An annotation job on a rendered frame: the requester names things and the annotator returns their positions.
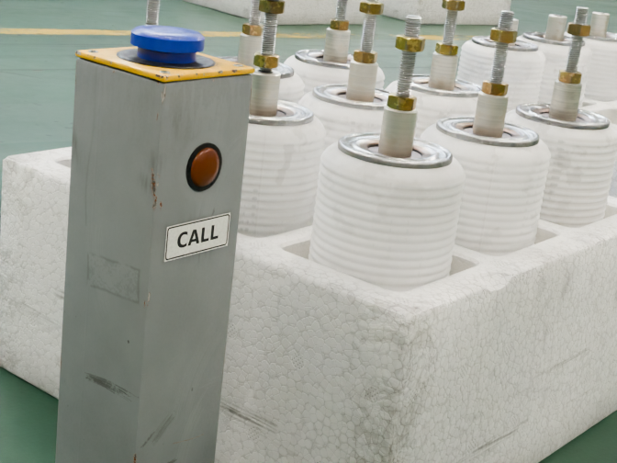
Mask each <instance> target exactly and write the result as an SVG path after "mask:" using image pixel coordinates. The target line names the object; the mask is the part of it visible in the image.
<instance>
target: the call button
mask: <svg viewBox="0 0 617 463"><path fill-rule="evenodd" d="M130 43H131V44H132V45H134V46H136V47H138V50H137V56H138V57H140V58H142V59H144V60H148V61H153V62H164V63H191V62H195V61H196V53H197V52H201V51H203V50H204V47H205V37H204V36H203V35H202V34H201V33H199V32H197V31H194V30H192V29H187V28H178V27H170V26H156V25H146V26H138V27H135V28H134V29H133V30H132V31H131V35H130Z"/></svg>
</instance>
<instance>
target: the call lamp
mask: <svg viewBox="0 0 617 463"><path fill-rule="evenodd" d="M218 171H219V155H218V153H217V151H216V150H215V149H213V148H210V147H208V148H204V149H203V150H201V151H200V152H199V153H198V154H197V155H196V157H195V159H194V161H193V162H192V166H191V178H192V181H193V183H194V184H195V185H196V186H199V187H205V186H208V185H209V184H211V183H212V182H213V180H214V179H215V177H216V176H217V174H218Z"/></svg>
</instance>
